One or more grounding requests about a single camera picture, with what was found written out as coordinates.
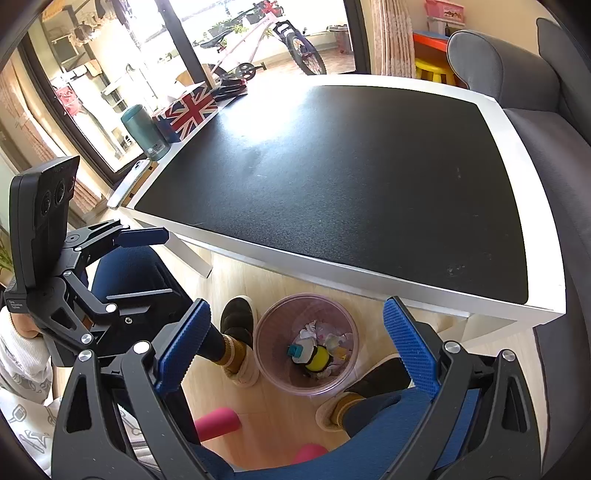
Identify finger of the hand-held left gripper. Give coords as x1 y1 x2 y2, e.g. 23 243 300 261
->
65 272 192 356
62 220 171 273

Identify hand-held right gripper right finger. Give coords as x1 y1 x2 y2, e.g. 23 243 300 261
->
382 296 543 480

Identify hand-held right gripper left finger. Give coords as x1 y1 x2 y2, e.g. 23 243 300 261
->
53 298 213 480

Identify pink translucent trash bin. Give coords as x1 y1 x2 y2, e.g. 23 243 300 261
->
253 293 361 398

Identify yellow round case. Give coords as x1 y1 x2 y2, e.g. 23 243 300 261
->
305 344 332 374

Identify person's left hand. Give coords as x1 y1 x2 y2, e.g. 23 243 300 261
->
10 316 47 342

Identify person's left leg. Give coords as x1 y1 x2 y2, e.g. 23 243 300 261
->
88 244 232 370

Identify person's left slipper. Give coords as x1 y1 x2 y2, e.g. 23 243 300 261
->
219 296 262 386

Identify person's slipper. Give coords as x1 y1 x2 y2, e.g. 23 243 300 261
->
219 296 262 386
315 357 411 432

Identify white smartphone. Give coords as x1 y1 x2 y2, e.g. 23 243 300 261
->
124 159 152 185

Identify person's right slipper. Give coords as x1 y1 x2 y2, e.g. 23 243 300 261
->
315 357 411 432

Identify pink foam cylinder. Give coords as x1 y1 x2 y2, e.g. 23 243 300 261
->
288 444 329 464
194 407 241 441

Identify teal thermos bottle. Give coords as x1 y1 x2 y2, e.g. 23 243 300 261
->
121 104 171 161

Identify flag print tissue box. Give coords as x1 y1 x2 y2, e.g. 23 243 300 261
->
152 83 219 141

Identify red hanging bag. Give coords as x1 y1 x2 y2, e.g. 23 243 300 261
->
53 85 84 118

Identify white shoe rack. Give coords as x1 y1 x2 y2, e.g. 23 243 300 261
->
99 65 139 121

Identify black gloves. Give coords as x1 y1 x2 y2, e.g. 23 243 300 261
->
212 76 249 101

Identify hanging clothes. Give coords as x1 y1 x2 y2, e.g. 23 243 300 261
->
69 0 139 42

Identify potted green plants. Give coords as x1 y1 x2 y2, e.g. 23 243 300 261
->
203 18 245 38

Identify white bicycle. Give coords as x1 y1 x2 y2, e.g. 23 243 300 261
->
191 0 328 86

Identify yellow plastic stool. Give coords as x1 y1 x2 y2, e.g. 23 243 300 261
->
414 58 457 86

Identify grey sofa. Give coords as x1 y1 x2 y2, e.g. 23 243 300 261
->
447 17 591 472

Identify pink balcony bin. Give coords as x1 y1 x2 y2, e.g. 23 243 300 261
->
330 25 354 54

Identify red children's table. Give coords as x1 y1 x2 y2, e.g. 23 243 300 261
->
412 30 455 61

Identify floral curtain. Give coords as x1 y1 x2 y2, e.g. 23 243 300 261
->
369 0 419 78

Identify grey storage box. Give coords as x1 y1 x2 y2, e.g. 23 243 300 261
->
427 17 462 35

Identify pink storage box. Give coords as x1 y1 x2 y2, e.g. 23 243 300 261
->
425 0 465 21

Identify black glass door frame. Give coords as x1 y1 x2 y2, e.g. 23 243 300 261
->
18 0 372 185

